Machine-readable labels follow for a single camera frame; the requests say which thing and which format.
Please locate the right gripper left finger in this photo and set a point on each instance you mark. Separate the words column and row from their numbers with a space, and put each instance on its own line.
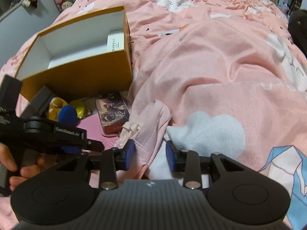
column 113, row 160

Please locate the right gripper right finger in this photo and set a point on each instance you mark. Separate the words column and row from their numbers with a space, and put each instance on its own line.
column 185, row 161

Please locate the pink snap wallet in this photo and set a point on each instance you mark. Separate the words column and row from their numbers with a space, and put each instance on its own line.
column 95, row 132

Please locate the black gift box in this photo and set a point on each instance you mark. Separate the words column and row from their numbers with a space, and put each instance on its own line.
column 39, row 104

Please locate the brown bear plush keychain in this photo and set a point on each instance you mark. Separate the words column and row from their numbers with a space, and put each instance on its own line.
column 59, row 111

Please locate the anime art card box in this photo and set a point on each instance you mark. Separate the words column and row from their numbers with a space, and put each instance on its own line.
column 112, row 111

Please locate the pink mini backpack pouch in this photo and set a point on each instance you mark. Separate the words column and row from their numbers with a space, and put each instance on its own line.
column 147, row 131

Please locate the yellow plush toy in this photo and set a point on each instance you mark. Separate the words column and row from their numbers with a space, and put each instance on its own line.
column 81, row 109

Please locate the orange cardboard storage box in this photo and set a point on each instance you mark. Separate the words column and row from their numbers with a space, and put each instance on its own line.
column 72, row 60

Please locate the pink patterned duvet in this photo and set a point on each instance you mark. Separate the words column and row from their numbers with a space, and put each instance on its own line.
column 232, row 77

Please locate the white box with writing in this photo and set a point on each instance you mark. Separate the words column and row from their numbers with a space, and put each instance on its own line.
column 115, row 41

